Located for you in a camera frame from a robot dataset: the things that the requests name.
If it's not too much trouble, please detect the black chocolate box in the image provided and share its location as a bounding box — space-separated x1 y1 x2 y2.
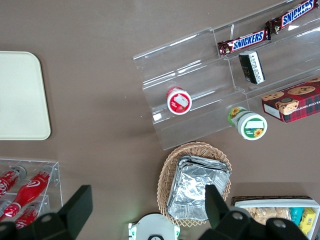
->
238 50 266 86

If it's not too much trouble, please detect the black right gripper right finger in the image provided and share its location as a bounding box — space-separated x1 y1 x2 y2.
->
198 184 310 240

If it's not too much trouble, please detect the white rectangular snack bin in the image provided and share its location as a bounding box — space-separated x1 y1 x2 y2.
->
234 199 320 240

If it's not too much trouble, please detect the green sunflower yogurt cup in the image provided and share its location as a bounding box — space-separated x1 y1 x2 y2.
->
227 106 269 141

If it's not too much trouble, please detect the clear acrylic bottle rack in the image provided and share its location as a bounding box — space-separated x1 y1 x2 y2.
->
0 157 64 222

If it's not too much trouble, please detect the red strawberry yogurt cup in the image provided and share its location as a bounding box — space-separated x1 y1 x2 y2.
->
166 86 193 116

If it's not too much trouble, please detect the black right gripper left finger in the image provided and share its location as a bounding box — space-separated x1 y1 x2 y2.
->
0 184 94 240

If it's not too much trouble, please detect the Snickers chocolate bar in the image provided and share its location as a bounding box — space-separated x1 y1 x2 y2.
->
217 29 272 58
264 0 317 35

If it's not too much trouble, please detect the yellow snack packet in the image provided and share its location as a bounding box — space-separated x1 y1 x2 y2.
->
298 207 317 236

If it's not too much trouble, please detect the cream plastic tray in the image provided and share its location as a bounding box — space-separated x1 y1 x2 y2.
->
0 51 52 141

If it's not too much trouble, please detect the clear acrylic stepped shelf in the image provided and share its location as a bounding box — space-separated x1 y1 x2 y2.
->
132 27 251 151
213 0 320 97

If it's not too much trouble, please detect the beige cracker packet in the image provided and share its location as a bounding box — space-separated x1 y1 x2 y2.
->
243 206 292 226

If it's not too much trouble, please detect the white round device green trim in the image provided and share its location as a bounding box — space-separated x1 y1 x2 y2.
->
128 212 181 240

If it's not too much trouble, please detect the foil-wrapped sandwich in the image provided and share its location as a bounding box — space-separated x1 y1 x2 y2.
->
166 163 230 222
177 154 233 176

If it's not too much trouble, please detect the red cola bottle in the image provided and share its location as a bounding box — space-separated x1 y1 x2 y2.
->
0 165 27 198
14 201 43 230
2 165 55 219

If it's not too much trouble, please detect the red tartan cookie box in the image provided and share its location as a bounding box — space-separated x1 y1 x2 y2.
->
261 76 320 124

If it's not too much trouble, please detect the woven wicker basket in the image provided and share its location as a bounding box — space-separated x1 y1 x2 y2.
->
156 141 232 227

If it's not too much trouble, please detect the teal snack packet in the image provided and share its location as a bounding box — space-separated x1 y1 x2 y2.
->
289 207 305 226

